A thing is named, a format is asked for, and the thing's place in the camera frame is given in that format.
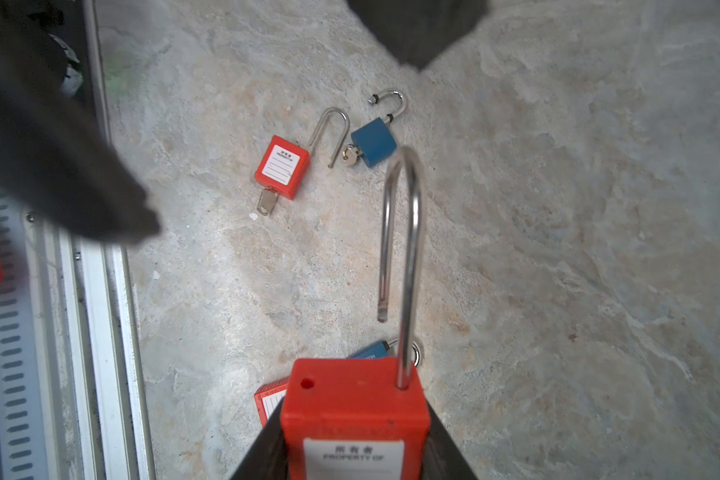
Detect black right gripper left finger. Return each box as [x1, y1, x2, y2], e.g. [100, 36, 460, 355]
[230, 413, 288, 480]

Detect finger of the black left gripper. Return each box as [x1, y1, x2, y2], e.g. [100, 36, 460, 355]
[0, 1, 160, 243]
[347, 0, 490, 69]

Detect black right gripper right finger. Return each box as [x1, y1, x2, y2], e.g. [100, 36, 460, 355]
[422, 404, 477, 480]

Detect red padlock with label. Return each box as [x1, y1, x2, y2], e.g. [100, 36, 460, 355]
[254, 377, 289, 426]

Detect blue padlock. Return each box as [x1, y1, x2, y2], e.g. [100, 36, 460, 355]
[349, 339, 423, 367]
[342, 88, 408, 168]

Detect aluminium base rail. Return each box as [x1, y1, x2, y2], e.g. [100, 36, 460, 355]
[0, 1, 155, 479]

